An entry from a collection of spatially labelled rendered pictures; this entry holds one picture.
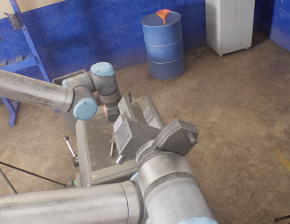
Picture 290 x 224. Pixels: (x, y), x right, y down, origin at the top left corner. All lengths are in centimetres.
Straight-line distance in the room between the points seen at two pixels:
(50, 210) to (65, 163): 287
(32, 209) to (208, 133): 290
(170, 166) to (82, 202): 17
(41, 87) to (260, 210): 224
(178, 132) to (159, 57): 358
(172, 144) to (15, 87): 61
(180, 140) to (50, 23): 396
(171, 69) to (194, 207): 377
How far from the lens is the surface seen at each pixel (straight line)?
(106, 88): 111
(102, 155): 136
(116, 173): 127
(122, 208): 50
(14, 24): 375
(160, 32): 380
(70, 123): 348
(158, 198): 39
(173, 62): 405
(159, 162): 42
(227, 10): 436
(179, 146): 45
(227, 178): 285
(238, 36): 466
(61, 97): 94
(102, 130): 150
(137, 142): 46
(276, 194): 282
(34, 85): 92
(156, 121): 57
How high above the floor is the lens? 232
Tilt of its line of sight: 40 degrees down
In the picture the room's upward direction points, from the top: 12 degrees counter-clockwise
